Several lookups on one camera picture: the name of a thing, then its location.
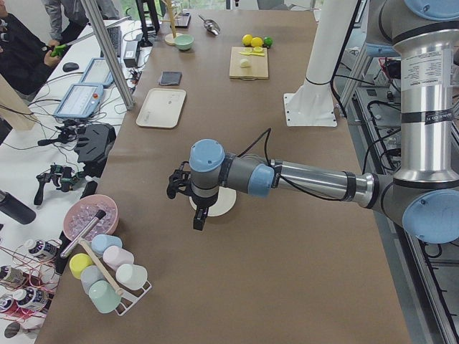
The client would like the grey cup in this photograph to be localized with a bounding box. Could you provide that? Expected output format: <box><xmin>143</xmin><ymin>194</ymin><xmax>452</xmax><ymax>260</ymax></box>
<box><xmin>80</xmin><ymin>265</ymin><xmax>105</xmax><ymax>295</ymax></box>

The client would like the near blue teach pendant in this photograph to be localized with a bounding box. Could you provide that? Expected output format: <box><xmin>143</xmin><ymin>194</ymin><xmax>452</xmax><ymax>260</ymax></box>
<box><xmin>54</xmin><ymin>83</ymin><xmax>104</xmax><ymax>119</ymax></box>

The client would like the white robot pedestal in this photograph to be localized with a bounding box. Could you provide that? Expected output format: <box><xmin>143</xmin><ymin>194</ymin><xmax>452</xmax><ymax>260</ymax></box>
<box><xmin>284</xmin><ymin>0</ymin><xmax>360</xmax><ymax>127</ymax></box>

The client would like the green lime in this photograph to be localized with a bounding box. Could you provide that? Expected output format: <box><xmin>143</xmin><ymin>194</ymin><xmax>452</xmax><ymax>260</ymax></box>
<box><xmin>263</xmin><ymin>37</ymin><xmax>273</xmax><ymax>49</ymax></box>

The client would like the black plastic bracket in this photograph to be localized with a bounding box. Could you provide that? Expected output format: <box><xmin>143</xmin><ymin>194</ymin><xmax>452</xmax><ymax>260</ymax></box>
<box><xmin>74</xmin><ymin>123</ymin><xmax>116</xmax><ymax>178</ymax></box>

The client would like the wooden cup tree stand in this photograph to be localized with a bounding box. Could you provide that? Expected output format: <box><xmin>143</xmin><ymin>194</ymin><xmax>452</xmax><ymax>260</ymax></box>
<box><xmin>160</xmin><ymin>0</ymin><xmax>182</xmax><ymax>46</ymax></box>

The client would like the pink cup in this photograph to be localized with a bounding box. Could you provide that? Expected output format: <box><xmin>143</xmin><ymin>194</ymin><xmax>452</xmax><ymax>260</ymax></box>
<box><xmin>103</xmin><ymin>245</ymin><xmax>134</xmax><ymax>271</ymax></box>

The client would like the mint green bowl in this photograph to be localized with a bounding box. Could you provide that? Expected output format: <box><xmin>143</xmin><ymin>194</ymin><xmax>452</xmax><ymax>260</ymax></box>
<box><xmin>174</xmin><ymin>34</ymin><xmax>194</xmax><ymax>51</ymax></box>

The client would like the yellow cup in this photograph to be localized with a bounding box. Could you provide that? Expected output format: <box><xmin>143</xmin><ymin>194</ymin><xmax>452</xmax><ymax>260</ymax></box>
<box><xmin>69</xmin><ymin>253</ymin><xmax>94</xmax><ymax>280</ymax></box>

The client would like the metal scoop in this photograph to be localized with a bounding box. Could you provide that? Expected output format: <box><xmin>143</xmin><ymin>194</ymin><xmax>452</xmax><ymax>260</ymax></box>
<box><xmin>198</xmin><ymin>14</ymin><xmax>220</xmax><ymax>36</ymax></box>

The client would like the blue cup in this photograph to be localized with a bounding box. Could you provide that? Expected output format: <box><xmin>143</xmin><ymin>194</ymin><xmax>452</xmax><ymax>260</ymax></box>
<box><xmin>91</xmin><ymin>234</ymin><xmax>123</xmax><ymax>257</ymax></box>

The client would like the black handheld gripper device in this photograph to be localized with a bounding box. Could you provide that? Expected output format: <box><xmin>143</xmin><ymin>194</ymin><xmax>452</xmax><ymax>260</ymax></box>
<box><xmin>34</xmin><ymin>164</ymin><xmax>86</xmax><ymax>206</ymax></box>

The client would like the black keyboard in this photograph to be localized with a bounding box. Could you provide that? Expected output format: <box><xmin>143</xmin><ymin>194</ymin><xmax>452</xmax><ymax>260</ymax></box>
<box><xmin>107</xmin><ymin>26</ymin><xmax>123</xmax><ymax>57</ymax></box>

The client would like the dark grey folded cloth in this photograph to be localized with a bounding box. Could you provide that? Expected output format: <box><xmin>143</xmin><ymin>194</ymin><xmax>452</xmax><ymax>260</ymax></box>
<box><xmin>158</xmin><ymin>71</ymin><xmax>182</xmax><ymax>86</ymax></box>

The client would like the white cup rack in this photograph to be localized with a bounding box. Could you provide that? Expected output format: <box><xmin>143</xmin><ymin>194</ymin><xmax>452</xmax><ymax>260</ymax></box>
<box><xmin>113</xmin><ymin>281</ymin><xmax>153</xmax><ymax>316</ymax></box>

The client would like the cream round plate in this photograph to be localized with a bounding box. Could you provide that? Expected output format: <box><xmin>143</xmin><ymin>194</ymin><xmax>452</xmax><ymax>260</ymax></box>
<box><xmin>198</xmin><ymin>186</ymin><xmax>237</xmax><ymax>216</ymax></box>

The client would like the seated person in black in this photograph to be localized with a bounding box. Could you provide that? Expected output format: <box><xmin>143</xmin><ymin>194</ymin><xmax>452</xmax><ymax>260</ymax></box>
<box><xmin>1</xmin><ymin>1</ymin><xmax>61</xmax><ymax>101</ymax></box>

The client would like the wooden cutting board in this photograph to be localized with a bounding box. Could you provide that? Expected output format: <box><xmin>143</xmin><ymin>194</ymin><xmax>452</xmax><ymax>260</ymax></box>
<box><xmin>229</xmin><ymin>47</ymin><xmax>269</xmax><ymax>80</ymax></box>

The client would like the blue teach pendant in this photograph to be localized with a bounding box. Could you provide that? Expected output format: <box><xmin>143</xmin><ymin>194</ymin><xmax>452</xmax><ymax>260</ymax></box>
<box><xmin>80</xmin><ymin>57</ymin><xmax>114</xmax><ymax>88</ymax></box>
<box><xmin>54</xmin><ymin>83</ymin><xmax>104</xmax><ymax>119</ymax></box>

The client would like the far blue teach pendant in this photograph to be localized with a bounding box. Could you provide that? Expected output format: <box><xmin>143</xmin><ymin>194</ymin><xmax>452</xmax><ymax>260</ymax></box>
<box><xmin>80</xmin><ymin>57</ymin><xmax>114</xmax><ymax>88</ymax></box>

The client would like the cream rectangular tray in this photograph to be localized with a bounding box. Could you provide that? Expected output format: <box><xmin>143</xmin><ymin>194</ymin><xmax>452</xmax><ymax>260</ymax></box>
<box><xmin>136</xmin><ymin>88</ymin><xmax>186</xmax><ymax>129</ymax></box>

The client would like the mint green cup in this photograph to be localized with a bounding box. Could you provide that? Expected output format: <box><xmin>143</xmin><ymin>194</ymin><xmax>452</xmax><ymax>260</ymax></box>
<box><xmin>88</xmin><ymin>280</ymin><xmax>121</xmax><ymax>314</ymax></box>

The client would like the pink bowl with ice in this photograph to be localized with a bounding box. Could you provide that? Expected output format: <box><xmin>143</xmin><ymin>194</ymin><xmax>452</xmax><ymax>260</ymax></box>
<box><xmin>63</xmin><ymin>194</ymin><xmax>118</xmax><ymax>241</ymax></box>

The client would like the yellow plastic knife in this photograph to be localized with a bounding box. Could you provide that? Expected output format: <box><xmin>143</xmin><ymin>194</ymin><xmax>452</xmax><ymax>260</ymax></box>
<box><xmin>238</xmin><ymin>52</ymin><xmax>265</xmax><ymax>57</ymax></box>

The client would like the aluminium frame post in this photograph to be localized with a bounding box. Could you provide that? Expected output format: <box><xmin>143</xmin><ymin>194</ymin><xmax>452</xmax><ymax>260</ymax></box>
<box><xmin>81</xmin><ymin>0</ymin><xmax>135</xmax><ymax>110</ymax></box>

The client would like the metal black-tipped muddler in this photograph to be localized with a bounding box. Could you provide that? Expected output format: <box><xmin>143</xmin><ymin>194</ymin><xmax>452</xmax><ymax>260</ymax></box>
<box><xmin>60</xmin><ymin>210</ymin><xmax>106</xmax><ymax>259</ymax></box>

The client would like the black computer mouse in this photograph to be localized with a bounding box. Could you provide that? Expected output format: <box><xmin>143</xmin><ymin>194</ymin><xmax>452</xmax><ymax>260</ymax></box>
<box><xmin>62</xmin><ymin>62</ymin><xmax>80</xmax><ymax>72</ymax></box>

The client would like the white cup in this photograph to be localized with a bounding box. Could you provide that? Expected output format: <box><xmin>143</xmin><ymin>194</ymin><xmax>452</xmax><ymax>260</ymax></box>
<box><xmin>115</xmin><ymin>264</ymin><xmax>148</xmax><ymax>290</ymax></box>

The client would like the whole yellow lemon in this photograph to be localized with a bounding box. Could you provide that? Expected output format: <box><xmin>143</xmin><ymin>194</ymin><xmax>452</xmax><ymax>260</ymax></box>
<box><xmin>250</xmin><ymin>37</ymin><xmax>264</xmax><ymax>47</ymax></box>
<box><xmin>242</xmin><ymin>34</ymin><xmax>253</xmax><ymax>47</ymax></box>

